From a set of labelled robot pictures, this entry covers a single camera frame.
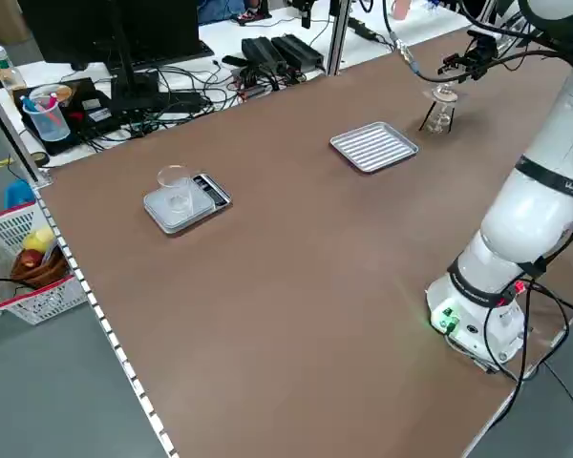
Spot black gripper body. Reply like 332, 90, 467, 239
463, 31, 500, 73

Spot glass alcohol lamp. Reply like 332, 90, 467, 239
425, 102, 451, 135

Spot black wire tripod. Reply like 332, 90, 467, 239
418, 90, 457, 134

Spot large clear beaker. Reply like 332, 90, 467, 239
156, 164, 196, 217

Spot black power strip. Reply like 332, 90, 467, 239
348, 16, 381, 42

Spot black power brick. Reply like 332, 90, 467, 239
270, 33, 326, 71
241, 36, 287, 73

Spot person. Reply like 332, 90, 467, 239
195, 0, 247, 23

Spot ribbed metal tray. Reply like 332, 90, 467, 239
329, 121, 420, 174

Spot black computer monitor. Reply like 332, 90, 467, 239
17, 0, 216, 114

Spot black flat case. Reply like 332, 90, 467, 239
12, 78, 125, 156

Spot silver digital scale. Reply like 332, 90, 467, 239
142, 174, 233, 236

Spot cardboard tube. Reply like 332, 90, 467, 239
0, 0, 30, 47

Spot clear bottle white cap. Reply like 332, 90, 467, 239
0, 45, 28, 92

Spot blue plastic object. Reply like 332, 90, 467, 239
4, 179, 35, 210

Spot yellow fruit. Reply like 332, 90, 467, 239
22, 227, 56, 253

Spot brown bowl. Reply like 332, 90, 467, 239
10, 247, 73, 290

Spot white basket red rim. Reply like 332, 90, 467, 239
0, 200, 88, 325

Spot aluminium frame post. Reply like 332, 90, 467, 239
327, 0, 352, 76

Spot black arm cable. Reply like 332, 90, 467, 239
381, 0, 573, 278

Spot tangled black cables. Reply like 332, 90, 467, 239
71, 61, 311, 144

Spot black base cable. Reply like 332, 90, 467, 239
496, 276, 573, 383

